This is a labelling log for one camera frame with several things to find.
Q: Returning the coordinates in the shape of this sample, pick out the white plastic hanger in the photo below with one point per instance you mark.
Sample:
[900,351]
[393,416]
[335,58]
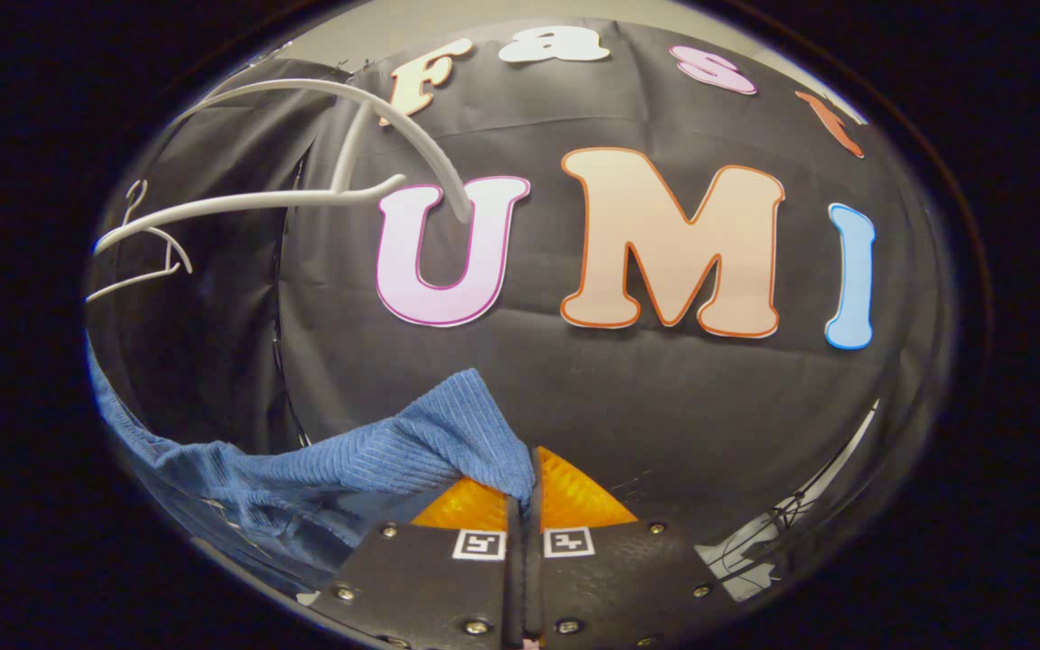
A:
[184,257]
[258,200]

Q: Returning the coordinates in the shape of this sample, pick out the black tripod stand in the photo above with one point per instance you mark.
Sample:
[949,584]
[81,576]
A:
[786,515]

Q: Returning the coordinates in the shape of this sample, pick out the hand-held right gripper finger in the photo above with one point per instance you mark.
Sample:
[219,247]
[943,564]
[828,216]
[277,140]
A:
[533,578]
[514,587]

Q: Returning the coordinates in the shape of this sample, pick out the black backdrop cloth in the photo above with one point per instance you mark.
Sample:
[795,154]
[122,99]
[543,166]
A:
[664,424]

